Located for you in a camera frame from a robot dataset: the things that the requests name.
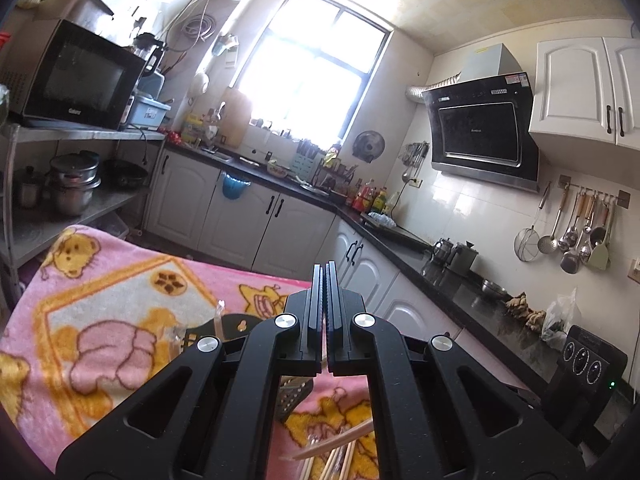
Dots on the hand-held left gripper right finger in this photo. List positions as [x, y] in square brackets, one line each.
[337, 320]

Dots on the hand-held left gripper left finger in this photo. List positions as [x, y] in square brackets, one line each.
[315, 320]

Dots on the dark green mesh utensil holder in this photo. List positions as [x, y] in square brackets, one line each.
[231, 325]

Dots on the single bamboo chopstick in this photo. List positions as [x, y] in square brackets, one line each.
[218, 317]

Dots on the row of hanging cooking utensils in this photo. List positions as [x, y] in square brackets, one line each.
[580, 230]

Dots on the black kitchen countertop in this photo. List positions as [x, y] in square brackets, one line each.
[450, 305]

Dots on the white base cabinets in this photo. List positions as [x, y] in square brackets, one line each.
[240, 230]

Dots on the dark glass teapot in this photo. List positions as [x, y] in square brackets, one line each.
[441, 254]

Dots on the row of condiment bottles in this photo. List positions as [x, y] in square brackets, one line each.
[370, 199]

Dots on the steel kettles on counter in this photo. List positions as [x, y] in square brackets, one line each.
[464, 260]

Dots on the bowl with food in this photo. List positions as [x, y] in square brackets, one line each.
[278, 168]

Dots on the blue hanging bag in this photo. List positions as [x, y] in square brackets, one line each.
[234, 186]

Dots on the teal knife block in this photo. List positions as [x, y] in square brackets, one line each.
[306, 162]

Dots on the metal bowl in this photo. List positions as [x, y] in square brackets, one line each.
[495, 290]

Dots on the small hanging kitchen tools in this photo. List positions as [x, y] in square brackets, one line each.
[415, 157]

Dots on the ginger roots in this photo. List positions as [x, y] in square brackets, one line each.
[525, 312]

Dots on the pink printed bear blanket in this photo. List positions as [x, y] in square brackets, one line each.
[100, 300]

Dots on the wooden cutting board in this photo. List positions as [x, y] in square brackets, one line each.
[235, 117]

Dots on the clear plastic bag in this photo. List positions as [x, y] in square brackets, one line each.
[562, 317]

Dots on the yellow package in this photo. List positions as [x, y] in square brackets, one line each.
[197, 127]

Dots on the red packet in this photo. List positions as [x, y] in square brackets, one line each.
[173, 138]

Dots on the black range hood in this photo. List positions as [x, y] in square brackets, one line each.
[480, 130]

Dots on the dark wok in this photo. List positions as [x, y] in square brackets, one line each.
[125, 175]

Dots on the kitchen window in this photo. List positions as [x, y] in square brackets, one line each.
[300, 75]

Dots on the black appliance with dials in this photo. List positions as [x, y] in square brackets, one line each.
[585, 360]

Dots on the white hanging object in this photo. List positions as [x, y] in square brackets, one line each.
[201, 84]

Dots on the blue plastic bin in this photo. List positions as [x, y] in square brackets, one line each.
[149, 112]

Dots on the stacked steel pots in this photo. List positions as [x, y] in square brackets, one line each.
[75, 185]

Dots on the light blue container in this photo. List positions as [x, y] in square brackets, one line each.
[152, 85]

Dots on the steel kitchen rack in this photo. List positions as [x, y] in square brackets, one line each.
[75, 135]

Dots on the small steel pot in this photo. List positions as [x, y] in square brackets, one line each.
[29, 190]

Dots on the black blender jug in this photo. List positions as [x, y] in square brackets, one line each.
[149, 52]

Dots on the white upper cabinet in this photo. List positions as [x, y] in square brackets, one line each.
[575, 90]

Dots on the black microwave oven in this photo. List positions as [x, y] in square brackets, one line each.
[80, 75]

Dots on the small wall fan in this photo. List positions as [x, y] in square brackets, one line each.
[369, 144]

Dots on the silver exhaust duct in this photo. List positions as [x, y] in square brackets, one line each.
[430, 89]

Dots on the wall-mounted plastic holder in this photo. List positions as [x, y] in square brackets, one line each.
[225, 50]

